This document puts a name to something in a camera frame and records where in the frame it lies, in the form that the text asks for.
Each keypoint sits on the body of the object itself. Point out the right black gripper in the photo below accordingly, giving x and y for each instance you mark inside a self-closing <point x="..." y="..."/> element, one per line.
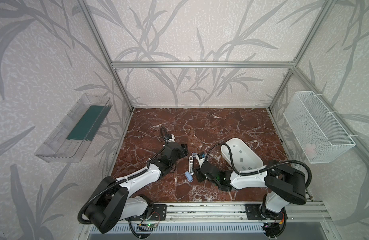
<point x="201" y="166"/>

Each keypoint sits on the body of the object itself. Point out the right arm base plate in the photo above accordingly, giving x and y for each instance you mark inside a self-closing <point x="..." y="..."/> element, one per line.
<point x="260" y="213"/>

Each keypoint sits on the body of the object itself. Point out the clear plastic wall bin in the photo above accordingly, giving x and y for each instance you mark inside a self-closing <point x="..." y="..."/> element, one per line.
<point x="56" y="148"/>

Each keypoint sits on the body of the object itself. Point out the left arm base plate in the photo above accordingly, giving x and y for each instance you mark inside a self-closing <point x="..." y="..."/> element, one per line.
<point x="155" y="212"/>

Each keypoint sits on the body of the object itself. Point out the blue stapler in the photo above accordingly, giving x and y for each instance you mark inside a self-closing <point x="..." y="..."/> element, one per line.
<point x="188" y="177"/>
<point x="199" y="157"/>
<point x="190" y="162"/>

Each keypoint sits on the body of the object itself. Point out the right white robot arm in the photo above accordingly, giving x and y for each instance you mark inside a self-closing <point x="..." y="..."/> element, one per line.
<point x="287" y="184"/>

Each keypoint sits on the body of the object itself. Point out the white oval tray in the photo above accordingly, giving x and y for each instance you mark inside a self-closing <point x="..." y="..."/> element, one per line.
<point x="244" y="158"/>

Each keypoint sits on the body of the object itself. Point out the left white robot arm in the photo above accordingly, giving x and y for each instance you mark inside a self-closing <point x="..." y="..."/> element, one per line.
<point x="112" y="199"/>

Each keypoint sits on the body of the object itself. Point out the pink item in basket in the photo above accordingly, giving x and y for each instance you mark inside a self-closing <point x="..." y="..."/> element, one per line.
<point x="310" y="151"/>

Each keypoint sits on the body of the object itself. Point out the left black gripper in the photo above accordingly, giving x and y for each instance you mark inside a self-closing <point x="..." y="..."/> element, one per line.
<point x="181" y="149"/>

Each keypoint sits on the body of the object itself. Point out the green pad in bin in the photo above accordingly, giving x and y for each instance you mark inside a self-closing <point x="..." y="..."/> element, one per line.
<point x="89" y="124"/>

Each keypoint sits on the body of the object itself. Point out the aluminium frame crossbar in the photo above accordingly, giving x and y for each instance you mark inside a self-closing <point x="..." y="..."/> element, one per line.
<point x="249" y="64"/>

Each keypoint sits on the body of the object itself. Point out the white wire mesh basket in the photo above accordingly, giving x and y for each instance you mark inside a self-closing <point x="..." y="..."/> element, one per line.
<point x="312" y="122"/>

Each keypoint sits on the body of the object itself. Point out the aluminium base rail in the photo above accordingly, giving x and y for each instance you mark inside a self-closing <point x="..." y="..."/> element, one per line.
<point x="218" y="212"/>

